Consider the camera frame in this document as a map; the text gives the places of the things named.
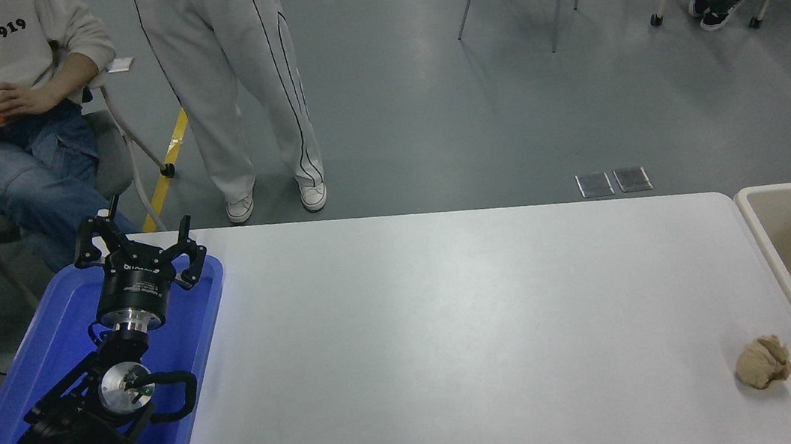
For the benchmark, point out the seated person's left hand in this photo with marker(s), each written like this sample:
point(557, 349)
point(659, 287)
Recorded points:
point(26, 100)

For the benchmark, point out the crumpled tan paper ball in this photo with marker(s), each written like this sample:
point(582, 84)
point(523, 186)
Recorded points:
point(762, 362)

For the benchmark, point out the grey office chair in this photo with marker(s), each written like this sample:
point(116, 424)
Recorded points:
point(111, 151)

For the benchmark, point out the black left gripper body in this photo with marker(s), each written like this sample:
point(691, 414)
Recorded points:
point(134, 288)

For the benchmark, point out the blue plastic tray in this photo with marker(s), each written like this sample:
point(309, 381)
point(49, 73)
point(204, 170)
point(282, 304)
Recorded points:
point(56, 346)

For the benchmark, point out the metal floor plate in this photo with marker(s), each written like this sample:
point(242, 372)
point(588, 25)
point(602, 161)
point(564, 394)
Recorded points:
point(595, 185)
point(633, 179)

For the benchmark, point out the standing person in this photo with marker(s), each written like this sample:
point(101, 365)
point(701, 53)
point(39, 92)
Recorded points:
point(226, 69)

